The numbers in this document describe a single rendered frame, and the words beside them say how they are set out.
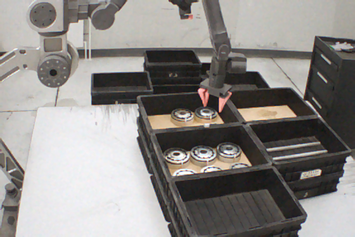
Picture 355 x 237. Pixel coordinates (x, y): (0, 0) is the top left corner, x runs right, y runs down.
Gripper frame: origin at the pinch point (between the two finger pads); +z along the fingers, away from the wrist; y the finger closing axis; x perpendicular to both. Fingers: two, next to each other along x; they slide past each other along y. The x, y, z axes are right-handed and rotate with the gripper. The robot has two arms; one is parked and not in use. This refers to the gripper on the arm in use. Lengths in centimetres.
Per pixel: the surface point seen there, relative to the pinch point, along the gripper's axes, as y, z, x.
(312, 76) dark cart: -7, 49, -179
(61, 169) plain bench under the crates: 54, 38, 28
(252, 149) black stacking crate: -16.4, 16.9, -8.2
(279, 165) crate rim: -30.5, 13.6, 0.3
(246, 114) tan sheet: 0.1, 23.6, -43.8
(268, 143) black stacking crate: -18.2, 23.4, -26.3
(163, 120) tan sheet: 29.0, 24.4, -15.0
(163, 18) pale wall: 173, 66, -252
